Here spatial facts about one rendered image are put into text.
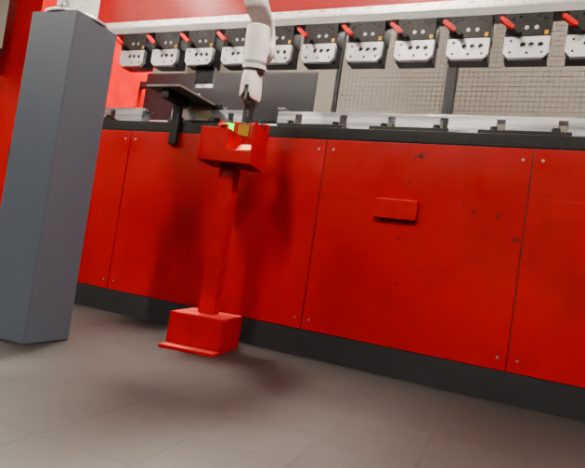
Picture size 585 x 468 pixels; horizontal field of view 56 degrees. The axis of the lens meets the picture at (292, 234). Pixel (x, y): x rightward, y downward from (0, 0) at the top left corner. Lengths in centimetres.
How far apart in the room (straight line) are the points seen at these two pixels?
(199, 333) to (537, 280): 112
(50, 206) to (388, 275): 113
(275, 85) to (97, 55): 137
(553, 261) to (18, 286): 164
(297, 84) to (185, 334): 159
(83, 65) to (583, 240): 164
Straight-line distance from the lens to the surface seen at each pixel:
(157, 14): 294
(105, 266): 265
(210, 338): 191
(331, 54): 237
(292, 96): 301
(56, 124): 179
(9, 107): 313
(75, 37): 186
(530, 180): 196
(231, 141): 200
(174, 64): 277
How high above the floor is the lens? 37
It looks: 2 degrees up
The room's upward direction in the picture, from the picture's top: 8 degrees clockwise
